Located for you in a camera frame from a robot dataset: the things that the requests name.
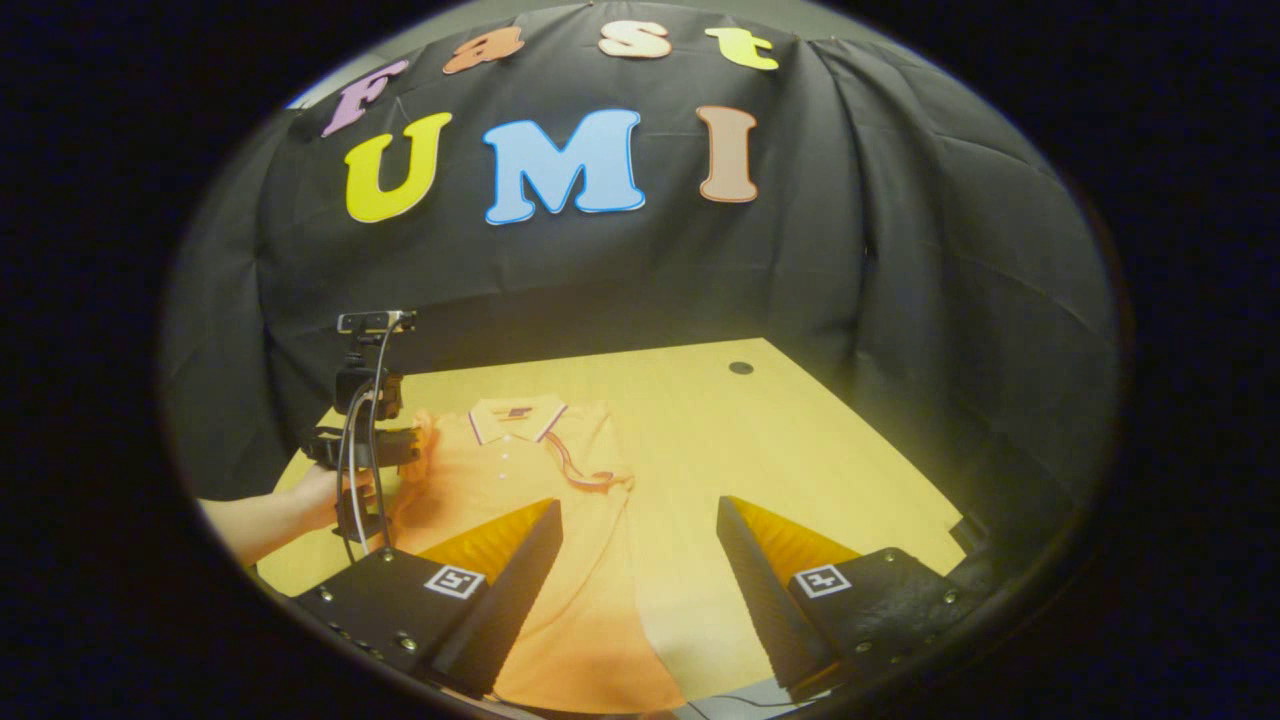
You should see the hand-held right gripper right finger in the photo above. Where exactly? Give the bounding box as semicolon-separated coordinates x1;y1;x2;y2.
716;495;991;704

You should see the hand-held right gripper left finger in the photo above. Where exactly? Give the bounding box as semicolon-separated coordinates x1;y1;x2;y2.
295;497;564;699

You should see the orange T-shirt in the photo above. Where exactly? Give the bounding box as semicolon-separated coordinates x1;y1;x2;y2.
385;395;691;716

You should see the left hand-held gripper cable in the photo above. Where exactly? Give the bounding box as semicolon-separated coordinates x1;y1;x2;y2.
337;320;396;561

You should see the black backdrop cloth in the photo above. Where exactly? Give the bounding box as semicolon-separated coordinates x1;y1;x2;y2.
160;0;1119;601

